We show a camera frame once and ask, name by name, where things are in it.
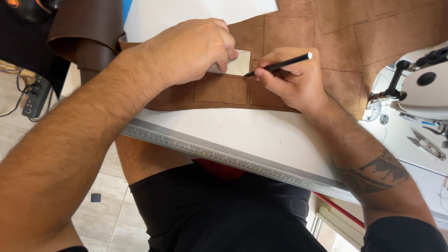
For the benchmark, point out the person's left hand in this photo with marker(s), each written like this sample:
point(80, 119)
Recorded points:
point(189, 52)

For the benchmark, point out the person's right hand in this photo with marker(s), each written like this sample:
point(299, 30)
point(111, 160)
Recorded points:
point(297, 82)

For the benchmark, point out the person's left fingers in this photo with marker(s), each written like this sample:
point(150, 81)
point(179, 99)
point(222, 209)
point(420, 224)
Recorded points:
point(227, 57)

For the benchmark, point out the white card template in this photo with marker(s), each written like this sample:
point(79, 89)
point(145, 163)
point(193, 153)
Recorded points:
point(239, 64)

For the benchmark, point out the black pen with white cap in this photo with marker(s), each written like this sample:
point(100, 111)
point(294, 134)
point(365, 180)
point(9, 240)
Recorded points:
point(280, 65)

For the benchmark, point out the white paper sheet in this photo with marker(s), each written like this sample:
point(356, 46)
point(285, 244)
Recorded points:
point(189, 17)

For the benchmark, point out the metal ruler table edge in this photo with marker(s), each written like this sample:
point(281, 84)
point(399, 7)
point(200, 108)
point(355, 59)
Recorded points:
point(224, 157)

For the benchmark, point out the tan suede leather hide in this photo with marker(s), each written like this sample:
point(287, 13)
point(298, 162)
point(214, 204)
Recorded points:
point(336, 45)

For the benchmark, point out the person's bare leg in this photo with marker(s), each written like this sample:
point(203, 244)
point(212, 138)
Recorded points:
point(145, 159)

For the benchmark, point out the dark brown leather roll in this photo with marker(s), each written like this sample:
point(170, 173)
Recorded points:
point(87, 38)

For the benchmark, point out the person's black shorts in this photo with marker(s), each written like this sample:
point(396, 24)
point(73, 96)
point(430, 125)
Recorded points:
point(227, 217)

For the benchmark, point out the white sewing machine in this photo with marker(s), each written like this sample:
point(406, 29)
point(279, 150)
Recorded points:
point(416, 91)

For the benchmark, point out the small black square object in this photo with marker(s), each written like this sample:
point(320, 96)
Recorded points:
point(96, 197)

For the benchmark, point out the black power strip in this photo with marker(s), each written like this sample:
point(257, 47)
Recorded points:
point(36, 96)

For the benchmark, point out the silver thread snips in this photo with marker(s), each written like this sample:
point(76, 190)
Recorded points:
point(425, 145)

